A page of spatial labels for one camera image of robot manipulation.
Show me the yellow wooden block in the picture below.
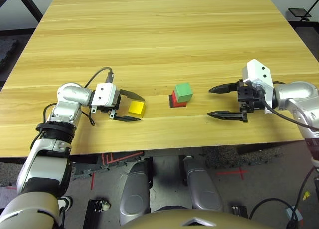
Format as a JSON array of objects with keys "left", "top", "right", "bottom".
[{"left": 128, "top": 100, "right": 146, "bottom": 119}]

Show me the white sneaker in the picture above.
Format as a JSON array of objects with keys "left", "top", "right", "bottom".
[{"left": 57, "top": 195, "right": 73, "bottom": 211}]

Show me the black metal table frame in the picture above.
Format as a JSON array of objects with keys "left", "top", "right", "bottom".
[{"left": 0, "top": 0, "right": 44, "bottom": 23}]

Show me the tan robot torso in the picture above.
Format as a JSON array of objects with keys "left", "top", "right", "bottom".
[{"left": 119, "top": 208, "right": 270, "bottom": 229}]

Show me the black mat with red lines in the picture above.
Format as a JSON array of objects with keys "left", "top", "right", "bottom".
[{"left": 101, "top": 150, "right": 145, "bottom": 169}]

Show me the black floor cable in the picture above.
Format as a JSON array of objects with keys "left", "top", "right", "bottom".
[{"left": 249, "top": 198, "right": 299, "bottom": 221}]

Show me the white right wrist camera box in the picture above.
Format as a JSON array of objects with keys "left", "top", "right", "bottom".
[{"left": 242, "top": 59, "right": 275, "bottom": 115}]

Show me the black box with white wheel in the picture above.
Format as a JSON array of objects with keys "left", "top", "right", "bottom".
[{"left": 86, "top": 198, "right": 111, "bottom": 229}]

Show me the red wooden block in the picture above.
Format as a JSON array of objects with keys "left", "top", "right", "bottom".
[{"left": 171, "top": 90, "right": 188, "bottom": 107}]

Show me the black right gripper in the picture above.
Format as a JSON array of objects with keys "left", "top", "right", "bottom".
[{"left": 207, "top": 79, "right": 269, "bottom": 123}]

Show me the grey speckled foam mat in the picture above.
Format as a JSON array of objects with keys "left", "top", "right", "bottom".
[{"left": 203, "top": 146, "right": 284, "bottom": 169}]

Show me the grey adapter box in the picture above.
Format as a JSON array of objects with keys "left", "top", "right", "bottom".
[{"left": 285, "top": 207, "right": 304, "bottom": 221}]

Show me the small black floor bracket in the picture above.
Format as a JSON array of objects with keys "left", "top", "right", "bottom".
[{"left": 231, "top": 205, "right": 249, "bottom": 219}]

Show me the grey left robot leg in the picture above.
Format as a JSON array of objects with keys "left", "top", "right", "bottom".
[{"left": 119, "top": 159, "right": 153, "bottom": 226}]

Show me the green wooden block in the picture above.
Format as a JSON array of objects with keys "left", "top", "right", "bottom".
[{"left": 174, "top": 82, "right": 193, "bottom": 102}]

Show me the black stand with tray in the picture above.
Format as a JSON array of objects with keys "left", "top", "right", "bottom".
[{"left": 288, "top": 0, "right": 319, "bottom": 22}]

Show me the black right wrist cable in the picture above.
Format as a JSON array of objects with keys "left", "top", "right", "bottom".
[{"left": 260, "top": 86, "right": 319, "bottom": 132}]

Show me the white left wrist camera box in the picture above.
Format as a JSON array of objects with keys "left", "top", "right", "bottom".
[{"left": 91, "top": 82, "right": 118, "bottom": 114}]

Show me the grey right robot leg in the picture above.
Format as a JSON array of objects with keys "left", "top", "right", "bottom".
[{"left": 183, "top": 155, "right": 224, "bottom": 212}]

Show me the grey robot leg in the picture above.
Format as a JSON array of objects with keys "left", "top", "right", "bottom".
[
  {"left": 119, "top": 159, "right": 153, "bottom": 226},
  {"left": 183, "top": 155, "right": 224, "bottom": 212}
]

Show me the black foam floor mat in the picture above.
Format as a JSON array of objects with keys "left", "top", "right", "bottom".
[{"left": 0, "top": 38, "right": 19, "bottom": 68}]

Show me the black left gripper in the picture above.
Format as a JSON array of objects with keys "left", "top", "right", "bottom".
[{"left": 96, "top": 89, "right": 146, "bottom": 123}]

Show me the black square marker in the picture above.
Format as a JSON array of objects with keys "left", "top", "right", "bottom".
[{"left": 168, "top": 94, "right": 188, "bottom": 108}]

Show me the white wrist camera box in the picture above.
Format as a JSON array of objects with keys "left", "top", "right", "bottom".
[
  {"left": 242, "top": 59, "right": 275, "bottom": 115},
  {"left": 91, "top": 82, "right": 118, "bottom": 114}
]

